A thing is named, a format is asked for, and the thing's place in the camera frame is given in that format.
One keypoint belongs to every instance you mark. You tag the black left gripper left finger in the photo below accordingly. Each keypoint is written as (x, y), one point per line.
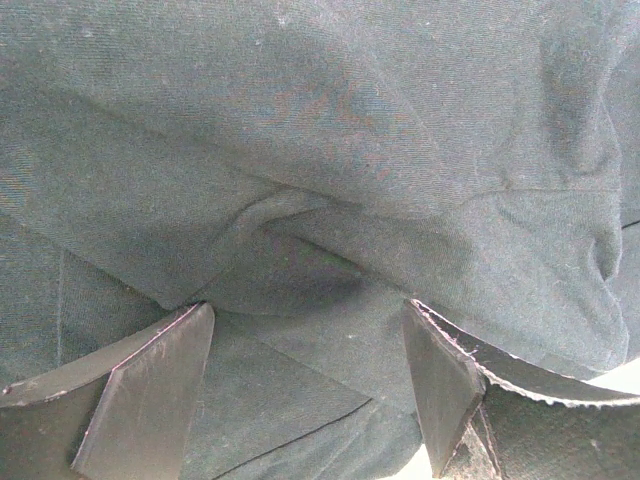
(121, 412)

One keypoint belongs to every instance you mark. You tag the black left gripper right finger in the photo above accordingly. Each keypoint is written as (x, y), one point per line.
(486, 414)

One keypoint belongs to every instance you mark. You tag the black t shirt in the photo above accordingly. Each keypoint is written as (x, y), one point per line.
(306, 168)

